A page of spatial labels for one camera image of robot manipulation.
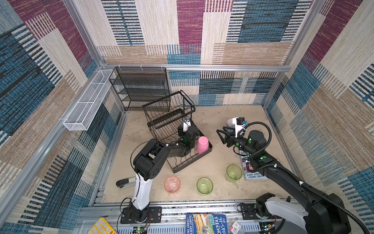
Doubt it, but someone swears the black mesh shelf unit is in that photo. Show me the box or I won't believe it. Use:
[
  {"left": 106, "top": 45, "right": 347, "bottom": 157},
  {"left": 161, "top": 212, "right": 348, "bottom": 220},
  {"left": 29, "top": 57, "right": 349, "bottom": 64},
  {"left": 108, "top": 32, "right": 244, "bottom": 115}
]
[{"left": 109, "top": 67, "right": 169, "bottom": 111}]

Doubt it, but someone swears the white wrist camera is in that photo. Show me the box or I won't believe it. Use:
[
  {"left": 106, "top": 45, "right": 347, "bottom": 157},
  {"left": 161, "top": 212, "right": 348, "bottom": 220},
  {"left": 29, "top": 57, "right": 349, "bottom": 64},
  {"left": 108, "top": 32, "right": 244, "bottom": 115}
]
[
  {"left": 178, "top": 116, "right": 191, "bottom": 136},
  {"left": 227, "top": 117, "right": 248, "bottom": 137}
]

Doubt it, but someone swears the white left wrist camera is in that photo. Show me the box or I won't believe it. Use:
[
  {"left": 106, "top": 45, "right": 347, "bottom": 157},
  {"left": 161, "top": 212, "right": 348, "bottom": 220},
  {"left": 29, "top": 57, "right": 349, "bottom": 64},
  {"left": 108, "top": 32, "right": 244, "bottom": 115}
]
[{"left": 178, "top": 116, "right": 191, "bottom": 136}]

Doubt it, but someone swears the small clear plastic packet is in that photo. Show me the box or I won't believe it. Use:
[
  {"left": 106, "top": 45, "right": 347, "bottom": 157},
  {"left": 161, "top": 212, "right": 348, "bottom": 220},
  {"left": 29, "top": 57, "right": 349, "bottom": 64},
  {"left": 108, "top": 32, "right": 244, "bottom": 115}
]
[{"left": 228, "top": 219, "right": 245, "bottom": 234}]

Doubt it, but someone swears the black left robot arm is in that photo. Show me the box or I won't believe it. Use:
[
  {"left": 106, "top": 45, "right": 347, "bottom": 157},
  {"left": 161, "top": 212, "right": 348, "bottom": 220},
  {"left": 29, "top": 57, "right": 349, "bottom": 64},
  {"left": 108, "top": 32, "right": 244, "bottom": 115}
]
[{"left": 128, "top": 125, "right": 200, "bottom": 221}]

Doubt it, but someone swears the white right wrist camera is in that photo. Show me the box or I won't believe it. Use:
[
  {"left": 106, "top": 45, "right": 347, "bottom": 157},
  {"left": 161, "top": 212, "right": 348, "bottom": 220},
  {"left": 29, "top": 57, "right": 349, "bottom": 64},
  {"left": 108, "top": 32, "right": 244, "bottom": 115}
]
[{"left": 227, "top": 117, "right": 248, "bottom": 137}]

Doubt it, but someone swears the pink plastic cup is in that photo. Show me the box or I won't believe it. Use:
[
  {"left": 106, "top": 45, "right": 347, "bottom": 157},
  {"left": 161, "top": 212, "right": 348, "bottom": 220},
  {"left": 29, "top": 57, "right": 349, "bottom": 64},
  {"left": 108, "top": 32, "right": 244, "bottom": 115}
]
[{"left": 196, "top": 136, "right": 209, "bottom": 154}]

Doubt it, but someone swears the green transparent glass middle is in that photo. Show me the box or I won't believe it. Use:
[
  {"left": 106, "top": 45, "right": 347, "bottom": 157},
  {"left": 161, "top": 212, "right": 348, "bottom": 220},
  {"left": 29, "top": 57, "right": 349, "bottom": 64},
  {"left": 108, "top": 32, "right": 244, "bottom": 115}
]
[{"left": 196, "top": 177, "right": 214, "bottom": 195}]

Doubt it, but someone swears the treehouse book on table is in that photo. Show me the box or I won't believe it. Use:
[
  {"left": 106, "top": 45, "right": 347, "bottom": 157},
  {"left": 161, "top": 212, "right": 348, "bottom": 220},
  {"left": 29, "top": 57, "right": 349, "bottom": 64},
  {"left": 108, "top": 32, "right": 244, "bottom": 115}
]
[{"left": 239, "top": 150, "right": 268, "bottom": 180}]

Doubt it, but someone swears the yellow card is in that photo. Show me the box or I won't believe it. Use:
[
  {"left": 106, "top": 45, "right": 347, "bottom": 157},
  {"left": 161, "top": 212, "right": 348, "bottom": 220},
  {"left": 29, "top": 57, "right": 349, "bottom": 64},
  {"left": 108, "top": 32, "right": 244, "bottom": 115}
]
[{"left": 87, "top": 217, "right": 117, "bottom": 234}]

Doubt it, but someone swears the pink transparent glass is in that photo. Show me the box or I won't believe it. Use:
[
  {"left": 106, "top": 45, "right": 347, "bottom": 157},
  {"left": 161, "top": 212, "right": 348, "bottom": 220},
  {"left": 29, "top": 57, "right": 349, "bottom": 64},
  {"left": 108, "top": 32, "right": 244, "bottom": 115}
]
[{"left": 164, "top": 176, "right": 181, "bottom": 193}]

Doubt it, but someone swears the black wire dish rack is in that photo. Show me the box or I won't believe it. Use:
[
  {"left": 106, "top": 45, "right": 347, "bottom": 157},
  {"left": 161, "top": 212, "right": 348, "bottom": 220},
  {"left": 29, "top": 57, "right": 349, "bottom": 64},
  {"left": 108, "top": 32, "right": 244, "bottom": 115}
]
[{"left": 142, "top": 90, "right": 213, "bottom": 173}]

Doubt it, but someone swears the green transparent glass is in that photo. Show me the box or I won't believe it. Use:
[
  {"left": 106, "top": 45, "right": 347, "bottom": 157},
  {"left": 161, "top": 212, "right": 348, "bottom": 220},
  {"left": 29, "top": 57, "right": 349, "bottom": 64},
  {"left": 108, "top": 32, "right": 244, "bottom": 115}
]
[
  {"left": 196, "top": 177, "right": 214, "bottom": 195},
  {"left": 225, "top": 164, "right": 243, "bottom": 182}
]

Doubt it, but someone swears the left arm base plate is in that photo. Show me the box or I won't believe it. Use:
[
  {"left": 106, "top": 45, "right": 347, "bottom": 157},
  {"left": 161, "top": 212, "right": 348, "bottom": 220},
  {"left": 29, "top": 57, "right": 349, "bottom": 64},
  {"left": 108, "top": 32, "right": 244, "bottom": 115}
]
[{"left": 119, "top": 206, "right": 162, "bottom": 224}]

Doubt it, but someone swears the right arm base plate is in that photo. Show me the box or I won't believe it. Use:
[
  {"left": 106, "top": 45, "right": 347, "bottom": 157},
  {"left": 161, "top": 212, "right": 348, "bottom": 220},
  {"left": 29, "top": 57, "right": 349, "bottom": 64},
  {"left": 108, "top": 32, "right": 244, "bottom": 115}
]
[{"left": 237, "top": 203, "right": 262, "bottom": 220}]

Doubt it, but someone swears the blue treehouse book front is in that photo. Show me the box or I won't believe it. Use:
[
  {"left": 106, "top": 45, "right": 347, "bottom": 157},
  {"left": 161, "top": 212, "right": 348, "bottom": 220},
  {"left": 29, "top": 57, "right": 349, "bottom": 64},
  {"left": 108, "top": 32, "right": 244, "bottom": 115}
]
[{"left": 186, "top": 213, "right": 229, "bottom": 234}]

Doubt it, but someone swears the green transparent glass right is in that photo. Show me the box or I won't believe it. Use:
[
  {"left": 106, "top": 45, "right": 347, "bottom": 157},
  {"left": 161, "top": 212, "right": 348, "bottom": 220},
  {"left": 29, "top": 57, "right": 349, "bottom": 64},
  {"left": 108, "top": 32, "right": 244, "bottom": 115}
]
[{"left": 225, "top": 164, "right": 243, "bottom": 182}]

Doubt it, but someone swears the white mesh wall basket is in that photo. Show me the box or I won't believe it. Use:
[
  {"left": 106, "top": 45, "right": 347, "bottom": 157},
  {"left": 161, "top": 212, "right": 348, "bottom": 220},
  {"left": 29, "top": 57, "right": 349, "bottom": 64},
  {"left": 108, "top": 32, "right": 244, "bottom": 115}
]
[{"left": 63, "top": 70, "right": 114, "bottom": 131}]

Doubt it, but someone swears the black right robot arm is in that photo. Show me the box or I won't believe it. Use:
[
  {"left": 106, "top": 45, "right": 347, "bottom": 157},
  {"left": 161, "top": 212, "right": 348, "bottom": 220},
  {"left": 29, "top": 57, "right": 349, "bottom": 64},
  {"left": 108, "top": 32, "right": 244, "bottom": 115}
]
[{"left": 217, "top": 125, "right": 357, "bottom": 234}]

